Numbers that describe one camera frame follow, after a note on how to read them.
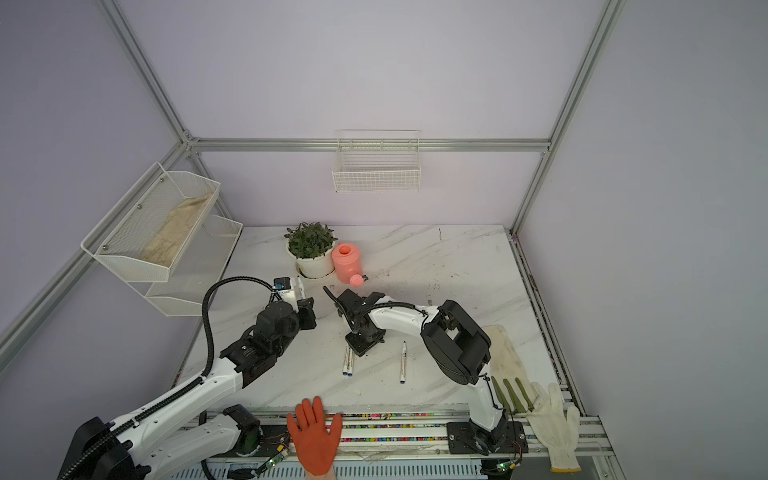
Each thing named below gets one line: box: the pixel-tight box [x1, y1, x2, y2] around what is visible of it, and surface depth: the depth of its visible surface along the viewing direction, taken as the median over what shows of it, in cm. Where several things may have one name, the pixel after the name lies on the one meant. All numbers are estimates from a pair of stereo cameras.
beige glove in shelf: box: [141, 193, 213, 267], surface depth 81 cm
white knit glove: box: [526, 382, 582, 473], surface depth 78 cm
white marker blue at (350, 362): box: [347, 348, 353, 377], surface depth 88 cm
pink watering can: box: [332, 242, 365, 287], surface depth 100 cm
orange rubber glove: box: [286, 396, 343, 476], surface depth 75 cm
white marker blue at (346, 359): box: [342, 343, 349, 376], surface depth 88 cm
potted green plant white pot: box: [284, 221, 339, 279], surface depth 97 cm
